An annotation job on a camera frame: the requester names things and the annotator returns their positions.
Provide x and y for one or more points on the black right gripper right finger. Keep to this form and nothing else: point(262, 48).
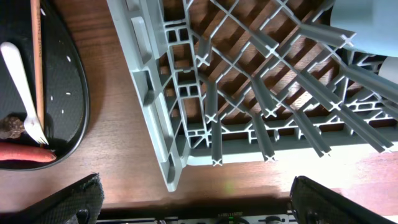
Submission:
point(311, 202)

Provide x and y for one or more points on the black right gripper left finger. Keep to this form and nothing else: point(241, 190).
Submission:
point(80, 202)

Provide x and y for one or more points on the orange carrot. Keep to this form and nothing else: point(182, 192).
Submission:
point(10, 151)

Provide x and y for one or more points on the brown food lump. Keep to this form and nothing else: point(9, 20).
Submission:
point(11, 127)

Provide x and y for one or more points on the white plastic fork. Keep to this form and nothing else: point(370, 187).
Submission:
point(15, 66)

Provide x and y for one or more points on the light blue cup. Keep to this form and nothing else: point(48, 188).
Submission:
point(373, 21)

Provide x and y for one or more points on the wooden chopstick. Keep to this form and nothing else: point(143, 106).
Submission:
point(37, 48)

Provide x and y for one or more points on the white cup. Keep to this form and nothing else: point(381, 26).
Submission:
point(389, 69)

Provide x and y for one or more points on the grey dishwasher rack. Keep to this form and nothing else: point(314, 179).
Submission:
point(223, 82)

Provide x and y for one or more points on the black round tray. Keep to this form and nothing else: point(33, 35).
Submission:
point(67, 99)

